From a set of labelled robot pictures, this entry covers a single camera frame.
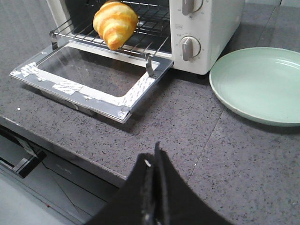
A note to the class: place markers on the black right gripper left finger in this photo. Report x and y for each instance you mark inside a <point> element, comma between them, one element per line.
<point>133,204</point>

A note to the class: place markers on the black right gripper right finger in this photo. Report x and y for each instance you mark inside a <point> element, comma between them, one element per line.
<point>175,202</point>

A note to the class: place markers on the glass oven door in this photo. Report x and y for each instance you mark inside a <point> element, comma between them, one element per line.
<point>87,99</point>

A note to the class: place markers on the yellow striped croissant bread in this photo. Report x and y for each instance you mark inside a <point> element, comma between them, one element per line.
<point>115,22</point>

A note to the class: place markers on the lower oven timer knob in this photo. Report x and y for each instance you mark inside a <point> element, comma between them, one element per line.
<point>190,47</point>

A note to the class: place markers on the white Toshiba toaster oven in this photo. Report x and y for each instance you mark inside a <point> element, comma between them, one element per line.
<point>212,25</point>

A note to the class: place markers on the upper oven temperature knob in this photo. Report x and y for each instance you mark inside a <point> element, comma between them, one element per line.
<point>191,6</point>

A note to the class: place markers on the dark cabinet under counter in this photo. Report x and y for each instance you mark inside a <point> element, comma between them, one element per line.
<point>71,192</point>

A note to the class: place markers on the light green round plate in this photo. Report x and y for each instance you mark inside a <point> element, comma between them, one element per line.
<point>261,84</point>

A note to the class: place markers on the metal wire oven rack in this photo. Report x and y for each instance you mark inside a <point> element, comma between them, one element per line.
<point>73,19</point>

